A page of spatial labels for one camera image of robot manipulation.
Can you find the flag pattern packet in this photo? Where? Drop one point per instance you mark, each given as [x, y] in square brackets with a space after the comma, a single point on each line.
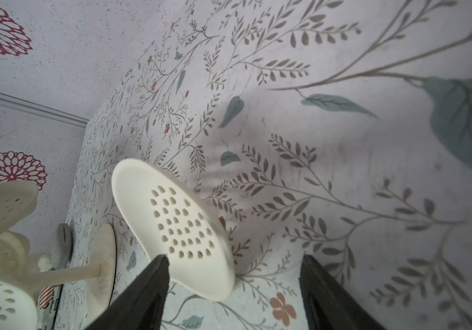
[48, 303]

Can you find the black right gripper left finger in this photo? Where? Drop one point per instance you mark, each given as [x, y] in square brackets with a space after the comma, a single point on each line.
[141, 305]

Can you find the grey oblong case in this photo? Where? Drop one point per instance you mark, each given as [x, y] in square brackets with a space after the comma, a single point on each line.
[62, 246]

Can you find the lone skimmer orange handle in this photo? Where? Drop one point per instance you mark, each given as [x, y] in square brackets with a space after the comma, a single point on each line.
[14, 252]

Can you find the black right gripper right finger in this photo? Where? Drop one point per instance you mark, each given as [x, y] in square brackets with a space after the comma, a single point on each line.
[327, 304]

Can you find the cream utensil rack stand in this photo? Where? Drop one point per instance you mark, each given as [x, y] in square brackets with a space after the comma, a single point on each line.
[99, 274]

